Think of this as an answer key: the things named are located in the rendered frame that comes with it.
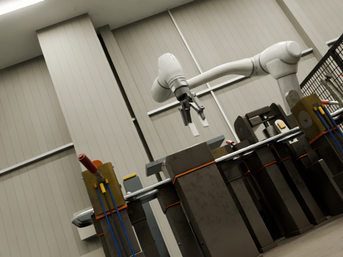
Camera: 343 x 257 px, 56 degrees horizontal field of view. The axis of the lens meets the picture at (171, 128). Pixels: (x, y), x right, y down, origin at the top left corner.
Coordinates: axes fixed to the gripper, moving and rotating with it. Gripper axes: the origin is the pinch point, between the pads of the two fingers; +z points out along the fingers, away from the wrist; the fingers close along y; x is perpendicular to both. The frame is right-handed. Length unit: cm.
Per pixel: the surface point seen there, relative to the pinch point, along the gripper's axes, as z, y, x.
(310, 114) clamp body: 27, 55, -7
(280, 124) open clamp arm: 17.7, 27.6, 15.6
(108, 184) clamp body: 25, 34, -64
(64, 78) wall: -409, -516, 140
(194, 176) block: 31, 39, -43
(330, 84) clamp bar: 8, 37, 48
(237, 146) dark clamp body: 19.1, 17.3, -1.5
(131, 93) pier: -346, -510, 290
